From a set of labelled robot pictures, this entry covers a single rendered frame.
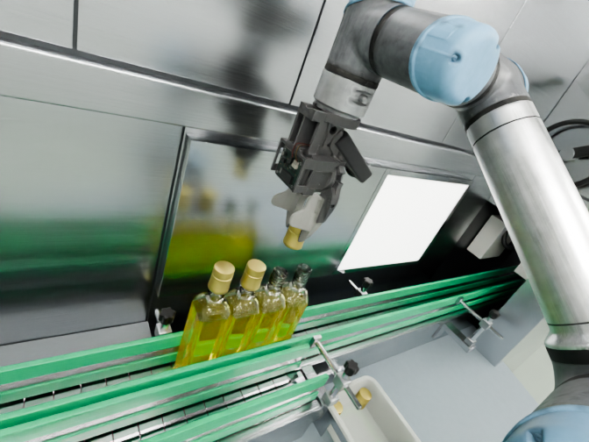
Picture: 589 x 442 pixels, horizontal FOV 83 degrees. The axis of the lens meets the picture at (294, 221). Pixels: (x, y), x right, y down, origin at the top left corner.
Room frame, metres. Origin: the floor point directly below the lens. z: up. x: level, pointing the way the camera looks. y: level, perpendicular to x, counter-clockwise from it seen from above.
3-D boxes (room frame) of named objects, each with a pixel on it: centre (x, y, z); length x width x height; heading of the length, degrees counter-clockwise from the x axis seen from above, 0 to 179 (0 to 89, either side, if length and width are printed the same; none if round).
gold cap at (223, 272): (0.42, 0.08, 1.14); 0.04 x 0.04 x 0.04
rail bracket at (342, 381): (0.50, -0.20, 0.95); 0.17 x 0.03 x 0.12; 42
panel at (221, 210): (0.79, -0.13, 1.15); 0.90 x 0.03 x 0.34; 132
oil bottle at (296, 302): (0.54, -0.05, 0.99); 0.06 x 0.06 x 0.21; 41
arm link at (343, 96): (0.48, 0.00, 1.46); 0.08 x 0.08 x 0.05
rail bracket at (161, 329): (0.44, 0.16, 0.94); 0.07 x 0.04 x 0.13; 42
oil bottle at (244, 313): (0.46, 0.03, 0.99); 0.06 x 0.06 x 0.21; 42
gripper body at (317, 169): (0.48, 0.01, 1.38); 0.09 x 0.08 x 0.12; 132
